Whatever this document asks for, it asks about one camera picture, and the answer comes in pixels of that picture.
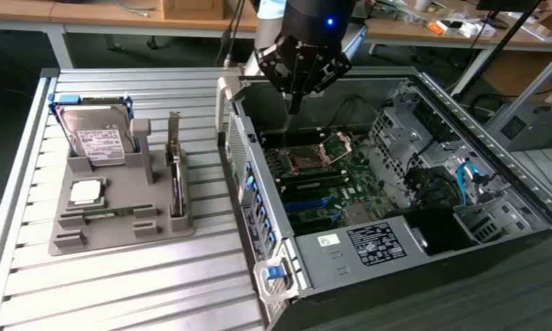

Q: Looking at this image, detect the perforated metal drive cage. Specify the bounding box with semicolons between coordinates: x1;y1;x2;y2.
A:
367;86;447;183

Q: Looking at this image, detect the black slanted pole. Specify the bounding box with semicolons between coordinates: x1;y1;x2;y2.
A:
450;0;548;101

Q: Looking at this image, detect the beige case handle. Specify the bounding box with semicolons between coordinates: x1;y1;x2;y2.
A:
215;75;246;134

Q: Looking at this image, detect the blue SATA wire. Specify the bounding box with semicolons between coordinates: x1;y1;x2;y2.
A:
455;160;488;208

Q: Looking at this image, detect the open grey PC case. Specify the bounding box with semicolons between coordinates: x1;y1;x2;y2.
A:
215;66;552;331

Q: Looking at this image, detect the square chipset heatsink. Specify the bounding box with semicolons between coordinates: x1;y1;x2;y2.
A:
343;203;375;225

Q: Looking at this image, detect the grey cable on desk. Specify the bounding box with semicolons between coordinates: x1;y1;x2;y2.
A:
112;0;160;18

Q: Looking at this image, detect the graphics card with fan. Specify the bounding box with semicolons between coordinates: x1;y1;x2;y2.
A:
165;110;188;219

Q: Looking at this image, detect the grey parts rack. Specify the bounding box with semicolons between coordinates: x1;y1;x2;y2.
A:
48;119;198;257

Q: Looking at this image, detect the silver CPU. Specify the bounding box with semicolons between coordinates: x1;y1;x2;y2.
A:
68;179;105;205

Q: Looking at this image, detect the black power wire bundle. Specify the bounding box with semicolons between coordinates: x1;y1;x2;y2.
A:
403;165;456;208

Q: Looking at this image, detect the green RAM stick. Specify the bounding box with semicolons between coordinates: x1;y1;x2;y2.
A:
80;205;153;219

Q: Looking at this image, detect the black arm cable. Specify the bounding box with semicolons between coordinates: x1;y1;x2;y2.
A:
215;0;248;69

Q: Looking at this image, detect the wooden desk with grey legs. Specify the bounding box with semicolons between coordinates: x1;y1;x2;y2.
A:
0;0;259;70

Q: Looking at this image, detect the green motherboard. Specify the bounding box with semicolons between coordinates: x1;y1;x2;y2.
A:
262;132;396;235

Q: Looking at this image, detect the black wire loop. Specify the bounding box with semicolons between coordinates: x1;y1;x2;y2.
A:
328;96;379;127

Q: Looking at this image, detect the silver hard disk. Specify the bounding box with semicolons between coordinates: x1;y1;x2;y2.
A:
55;104;137;168

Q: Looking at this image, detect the grey power supply unit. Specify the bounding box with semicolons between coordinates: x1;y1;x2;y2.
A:
294;215;432;289

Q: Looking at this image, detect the blue disk caddy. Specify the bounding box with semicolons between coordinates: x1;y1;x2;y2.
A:
47;92;135;152

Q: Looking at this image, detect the metal socket cover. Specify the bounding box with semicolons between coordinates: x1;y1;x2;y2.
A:
315;132;354;165

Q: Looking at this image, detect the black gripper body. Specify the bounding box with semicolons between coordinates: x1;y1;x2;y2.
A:
275;0;354;97

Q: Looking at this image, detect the cluttered wooden desk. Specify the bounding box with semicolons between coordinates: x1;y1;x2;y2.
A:
363;0;552;98

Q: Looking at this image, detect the grey computer tower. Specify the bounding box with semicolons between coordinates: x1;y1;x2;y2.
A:
486;101;552;152

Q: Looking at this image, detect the brown cardboard box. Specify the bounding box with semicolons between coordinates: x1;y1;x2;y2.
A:
161;0;226;21

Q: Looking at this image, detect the black monitor with stand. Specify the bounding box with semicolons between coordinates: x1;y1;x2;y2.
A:
476;0;542;29

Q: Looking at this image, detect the white small box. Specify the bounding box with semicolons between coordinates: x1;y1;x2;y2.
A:
459;22;498;38

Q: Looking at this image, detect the CPU socket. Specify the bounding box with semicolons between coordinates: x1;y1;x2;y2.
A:
280;144;326;175

